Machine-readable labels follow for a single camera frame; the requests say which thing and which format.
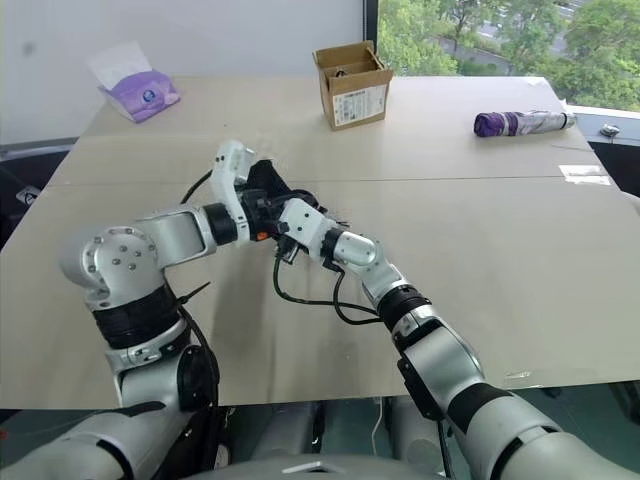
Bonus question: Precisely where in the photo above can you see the open brown cardboard box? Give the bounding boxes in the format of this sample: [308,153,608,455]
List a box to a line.
[312,40,395,132]

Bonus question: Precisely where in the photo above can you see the purple tissue pack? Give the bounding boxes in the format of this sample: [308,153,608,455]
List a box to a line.
[83,41,183,124]

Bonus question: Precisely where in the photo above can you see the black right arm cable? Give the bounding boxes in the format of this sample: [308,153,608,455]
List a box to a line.
[272,248,387,326]

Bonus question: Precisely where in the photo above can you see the grey robot torso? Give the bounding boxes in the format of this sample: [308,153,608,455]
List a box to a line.
[189,452,451,480]

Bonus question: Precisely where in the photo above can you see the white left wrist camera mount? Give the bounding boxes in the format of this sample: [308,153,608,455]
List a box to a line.
[208,140,259,249]

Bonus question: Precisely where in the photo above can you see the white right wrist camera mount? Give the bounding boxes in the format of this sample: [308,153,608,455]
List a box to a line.
[277,197,342,262]

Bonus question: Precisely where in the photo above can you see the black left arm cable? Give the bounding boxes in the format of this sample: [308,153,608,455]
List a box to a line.
[178,168,217,205]

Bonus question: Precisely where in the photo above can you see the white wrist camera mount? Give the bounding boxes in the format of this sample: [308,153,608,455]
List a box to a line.
[208,140,259,249]
[277,197,342,262]

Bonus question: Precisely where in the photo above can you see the black chair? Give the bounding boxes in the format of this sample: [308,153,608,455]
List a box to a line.
[0,143,77,247]

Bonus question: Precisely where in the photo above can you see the clear tape piece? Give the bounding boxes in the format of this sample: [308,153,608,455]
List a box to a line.
[558,164,612,187]

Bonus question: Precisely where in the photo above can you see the black zip tie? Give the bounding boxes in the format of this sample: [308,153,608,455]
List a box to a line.
[177,281,213,307]

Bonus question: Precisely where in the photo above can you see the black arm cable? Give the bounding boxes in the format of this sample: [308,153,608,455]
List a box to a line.
[272,248,387,326]
[178,168,217,205]

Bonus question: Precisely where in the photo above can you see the thin white cable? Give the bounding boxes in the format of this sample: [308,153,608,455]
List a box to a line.
[370,397,385,454]

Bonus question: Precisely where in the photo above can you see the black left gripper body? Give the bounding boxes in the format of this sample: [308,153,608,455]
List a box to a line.
[241,187,281,243]

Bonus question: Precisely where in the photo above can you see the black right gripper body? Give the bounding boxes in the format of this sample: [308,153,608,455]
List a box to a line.
[272,227,307,267]

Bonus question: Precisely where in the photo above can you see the black drawstring pouch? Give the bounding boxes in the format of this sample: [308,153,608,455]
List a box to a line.
[247,158,300,202]

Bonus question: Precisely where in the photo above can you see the folded purple umbrella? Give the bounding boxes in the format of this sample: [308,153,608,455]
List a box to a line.
[473,109,577,139]

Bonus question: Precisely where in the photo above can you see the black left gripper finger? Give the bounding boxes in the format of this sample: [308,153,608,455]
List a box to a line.
[285,188,322,210]
[261,199,287,230]

